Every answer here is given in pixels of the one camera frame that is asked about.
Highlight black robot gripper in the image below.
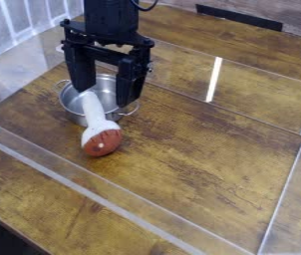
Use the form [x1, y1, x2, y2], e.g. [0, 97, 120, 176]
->
[60, 0, 155, 108]

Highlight small silver metal pot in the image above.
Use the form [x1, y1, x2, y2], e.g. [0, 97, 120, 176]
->
[53, 74, 140, 127]

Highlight red white toy mushroom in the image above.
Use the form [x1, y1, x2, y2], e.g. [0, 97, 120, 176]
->
[81, 92, 123, 157]

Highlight black bar on table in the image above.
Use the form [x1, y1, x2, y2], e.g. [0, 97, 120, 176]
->
[195, 4, 283, 32]

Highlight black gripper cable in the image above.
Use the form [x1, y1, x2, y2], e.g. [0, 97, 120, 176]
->
[129, 0, 159, 12]

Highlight clear acrylic enclosure walls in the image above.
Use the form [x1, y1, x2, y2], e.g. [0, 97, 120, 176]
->
[0, 19, 301, 255]

